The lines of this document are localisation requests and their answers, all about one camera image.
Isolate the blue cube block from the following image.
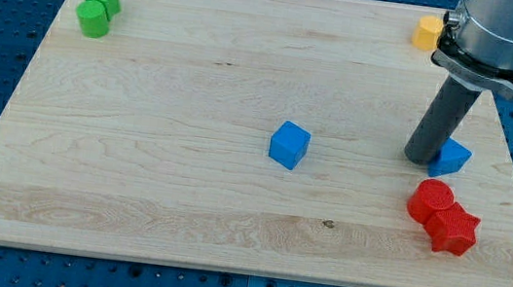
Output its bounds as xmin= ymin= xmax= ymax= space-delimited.
xmin=268 ymin=121 xmax=311 ymax=170

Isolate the green circle block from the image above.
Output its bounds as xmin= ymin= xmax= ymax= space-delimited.
xmin=76 ymin=0 xmax=109 ymax=39

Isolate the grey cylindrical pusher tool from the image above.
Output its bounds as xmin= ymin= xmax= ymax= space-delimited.
xmin=404 ymin=76 xmax=481 ymax=165

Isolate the red star block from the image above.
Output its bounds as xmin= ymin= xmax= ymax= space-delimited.
xmin=423 ymin=202 xmax=481 ymax=257

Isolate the blue moon block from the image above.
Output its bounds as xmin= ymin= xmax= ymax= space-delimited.
xmin=427 ymin=138 xmax=472 ymax=177

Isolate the red circle block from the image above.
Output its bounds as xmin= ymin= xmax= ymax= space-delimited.
xmin=407 ymin=178 xmax=455 ymax=225

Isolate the yellow block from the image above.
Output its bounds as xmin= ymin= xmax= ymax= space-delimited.
xmin=411 ymin=15 xmax=444 ymax=52

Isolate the wooden board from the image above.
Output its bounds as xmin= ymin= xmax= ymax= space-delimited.
xmin=0 ymin=0 xmax=513 ymax=287

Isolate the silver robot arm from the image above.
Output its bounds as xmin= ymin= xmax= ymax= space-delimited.
xmin=431 ymin=0 xmax=513 ymax=100

